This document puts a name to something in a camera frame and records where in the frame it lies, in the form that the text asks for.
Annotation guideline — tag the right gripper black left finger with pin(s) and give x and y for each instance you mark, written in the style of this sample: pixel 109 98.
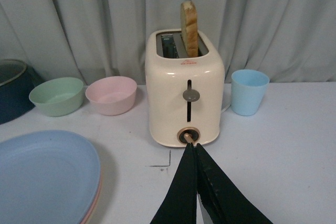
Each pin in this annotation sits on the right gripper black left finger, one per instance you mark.
pixel 179 204

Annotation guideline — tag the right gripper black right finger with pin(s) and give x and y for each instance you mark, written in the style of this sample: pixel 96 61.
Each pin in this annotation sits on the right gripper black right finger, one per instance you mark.
pixel 222 200

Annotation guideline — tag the pink plate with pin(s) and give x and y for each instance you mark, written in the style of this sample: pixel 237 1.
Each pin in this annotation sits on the pink plate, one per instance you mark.
pixel 92 208

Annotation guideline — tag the blue plate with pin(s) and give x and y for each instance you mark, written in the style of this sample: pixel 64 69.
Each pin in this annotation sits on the blue plate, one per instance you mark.
pixel 48 177

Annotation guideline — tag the cream toaster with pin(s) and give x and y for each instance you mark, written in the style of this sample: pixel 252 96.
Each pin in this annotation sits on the cream toaster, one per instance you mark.
pixel 184 94

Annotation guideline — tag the light blue cup right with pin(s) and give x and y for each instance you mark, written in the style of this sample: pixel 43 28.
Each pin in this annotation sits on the light blue cup right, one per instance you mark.
pixel 247 91

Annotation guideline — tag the pink bowl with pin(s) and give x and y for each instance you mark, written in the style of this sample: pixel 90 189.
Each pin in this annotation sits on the pink bowl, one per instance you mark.
pixel 112 95

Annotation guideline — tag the green bowl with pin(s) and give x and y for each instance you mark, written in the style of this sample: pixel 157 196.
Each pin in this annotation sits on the green bowl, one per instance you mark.
pixel 58 97

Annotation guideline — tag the bread slice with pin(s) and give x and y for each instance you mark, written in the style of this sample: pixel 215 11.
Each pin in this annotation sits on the bread slice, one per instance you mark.
pixel 189 29

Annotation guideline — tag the grey curtain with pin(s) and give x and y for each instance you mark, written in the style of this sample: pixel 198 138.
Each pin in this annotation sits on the grey curtain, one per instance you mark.
pixel 289 40

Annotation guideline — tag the dark blue saucepan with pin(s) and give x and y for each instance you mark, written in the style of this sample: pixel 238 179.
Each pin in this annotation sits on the dark blue saucepan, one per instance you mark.
pixel 15 100

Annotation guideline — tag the glass pot lid blue knob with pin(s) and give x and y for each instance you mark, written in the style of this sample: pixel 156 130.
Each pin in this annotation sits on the glass pot lid blue knob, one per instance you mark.
pixel 11 69

